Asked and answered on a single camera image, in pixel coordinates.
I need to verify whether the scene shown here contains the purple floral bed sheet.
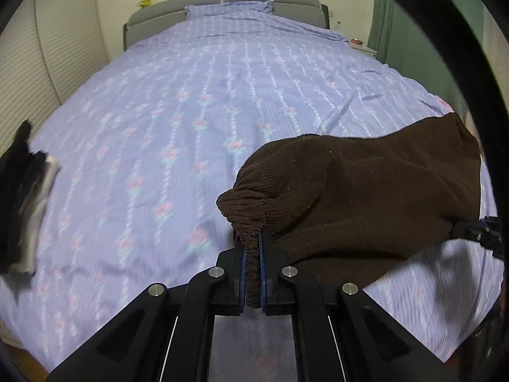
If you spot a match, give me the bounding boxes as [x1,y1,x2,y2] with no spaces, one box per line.
[0,10,502,371]

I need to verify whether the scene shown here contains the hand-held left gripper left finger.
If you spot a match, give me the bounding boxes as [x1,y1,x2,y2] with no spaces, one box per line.
[47,234,245,382]

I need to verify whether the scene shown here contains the white nightstand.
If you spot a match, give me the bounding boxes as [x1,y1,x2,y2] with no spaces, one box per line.
[351,44,378,60]

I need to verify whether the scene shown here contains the black and white folded clothes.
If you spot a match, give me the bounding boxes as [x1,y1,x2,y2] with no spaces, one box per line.
[0,120,61,276]

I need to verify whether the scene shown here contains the white ribbed wardrobe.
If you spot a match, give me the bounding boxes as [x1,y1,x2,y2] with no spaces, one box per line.
[0,0,109,154]

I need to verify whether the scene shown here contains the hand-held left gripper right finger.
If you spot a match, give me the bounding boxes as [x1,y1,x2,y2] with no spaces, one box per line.
[258,232,470,382]

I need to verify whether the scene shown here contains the green curtain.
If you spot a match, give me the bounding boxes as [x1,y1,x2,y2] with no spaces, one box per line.
[367,0,470,114]

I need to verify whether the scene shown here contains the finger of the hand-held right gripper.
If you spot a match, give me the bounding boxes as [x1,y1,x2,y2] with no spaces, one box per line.
[450,216,506,260]

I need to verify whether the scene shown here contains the brown knitted sweater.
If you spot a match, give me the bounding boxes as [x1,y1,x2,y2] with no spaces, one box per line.
[216,112,483,308]

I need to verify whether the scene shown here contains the grey padded headboard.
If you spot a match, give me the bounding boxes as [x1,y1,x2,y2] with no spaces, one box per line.
[123,0,331,52]

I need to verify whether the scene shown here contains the purple floral pillow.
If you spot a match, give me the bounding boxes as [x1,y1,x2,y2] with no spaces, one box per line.
[185,1,276,20]

